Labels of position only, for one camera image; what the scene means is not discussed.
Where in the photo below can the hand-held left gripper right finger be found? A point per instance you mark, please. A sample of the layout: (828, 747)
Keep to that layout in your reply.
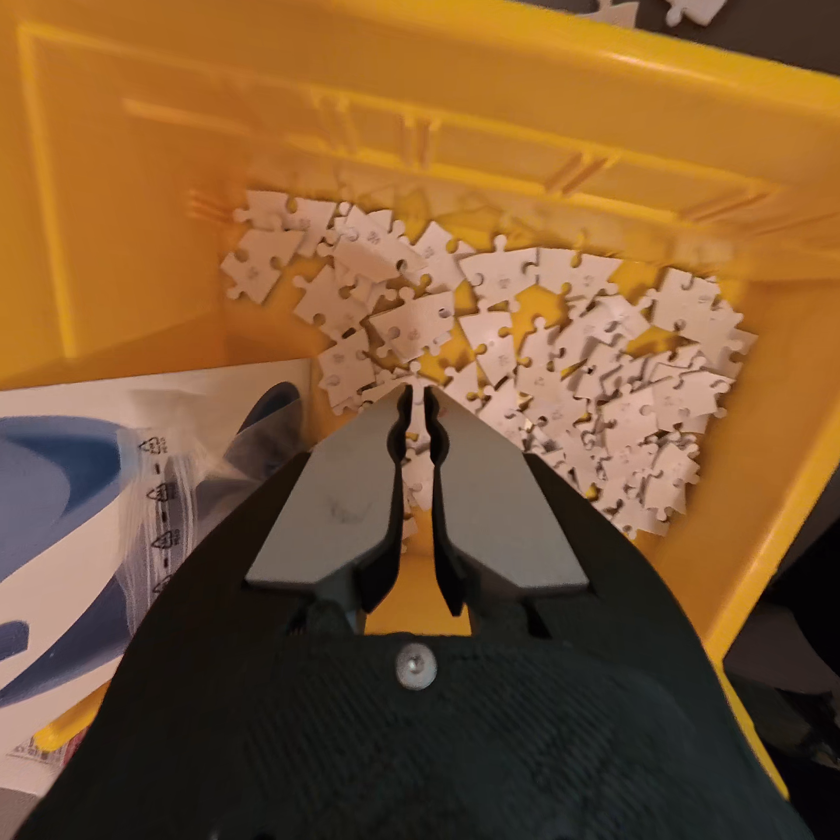
(512, 525)

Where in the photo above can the white card with blue shapes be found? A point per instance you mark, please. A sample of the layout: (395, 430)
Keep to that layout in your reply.
(59, 590)

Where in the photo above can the pile of white puzzle pieces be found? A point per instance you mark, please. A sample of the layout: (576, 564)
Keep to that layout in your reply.
(558, 328)

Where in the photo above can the clear plastic bag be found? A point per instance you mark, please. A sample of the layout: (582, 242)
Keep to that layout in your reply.
(184, 472)

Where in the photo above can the yellow plastic bin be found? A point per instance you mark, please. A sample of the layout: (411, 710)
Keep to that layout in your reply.
(459, 131)

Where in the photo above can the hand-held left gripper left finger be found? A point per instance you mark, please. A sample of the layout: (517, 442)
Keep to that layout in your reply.
(328, 518)

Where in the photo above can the white jigsaw puzzle piece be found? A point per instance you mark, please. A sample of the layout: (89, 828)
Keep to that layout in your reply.
(617, 10)
(695, 10)

